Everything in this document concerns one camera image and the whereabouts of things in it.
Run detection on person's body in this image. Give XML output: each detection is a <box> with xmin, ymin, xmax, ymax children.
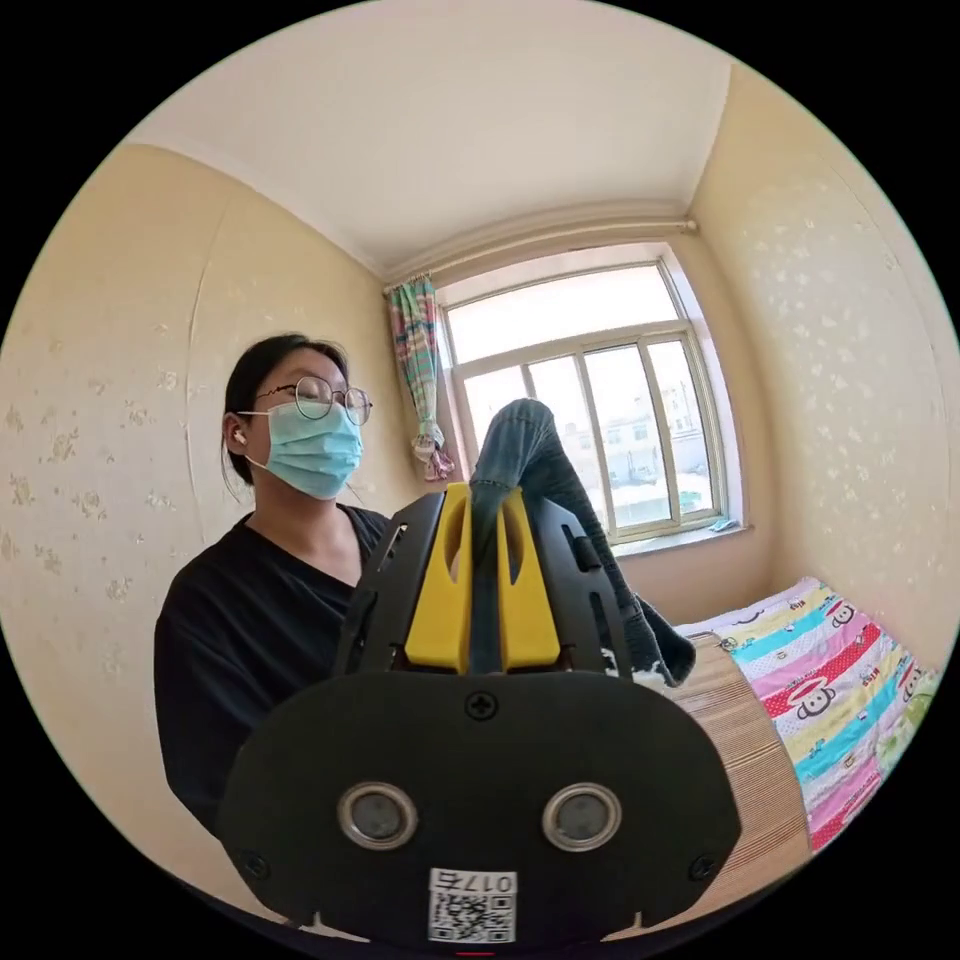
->
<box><xmin>153</xmin><ymin>333</ymin><xmax>393</xmax><ymax>838</ymax></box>

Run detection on striped curtain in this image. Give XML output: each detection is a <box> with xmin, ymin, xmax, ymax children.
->
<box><xmin>385</xmin><ymin>275</ymin><xmax>456</xmax><ymax>483</ymax></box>

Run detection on blue jeans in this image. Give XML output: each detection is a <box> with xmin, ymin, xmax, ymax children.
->
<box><xmin>467</xmin><ymin>398</ymin><xmax>697</xmax><ymax>688</ymax></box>

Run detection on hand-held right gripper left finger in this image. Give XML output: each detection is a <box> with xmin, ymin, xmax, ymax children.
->
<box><xmin>403</xmin><ymin>482</ymin><xmax>475</xmax><ymax>672</ymax></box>

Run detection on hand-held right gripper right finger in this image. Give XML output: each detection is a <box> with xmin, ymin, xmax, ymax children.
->
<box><xmin>497</xmin><ymin>491</ymin><xmax>562</xmax><ymax>671</ymax></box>

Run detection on window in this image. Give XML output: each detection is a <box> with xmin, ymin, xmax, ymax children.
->
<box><xmin>433</xmin><ymin>239</ymin><xmax>751</xmax><ymax>558</ymax></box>

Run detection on colourful printed quilt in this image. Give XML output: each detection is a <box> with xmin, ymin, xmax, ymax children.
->
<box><xmin>710</xmin><ymin>575</ymin><xmax>943</xmax><ymax>855</ymax></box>

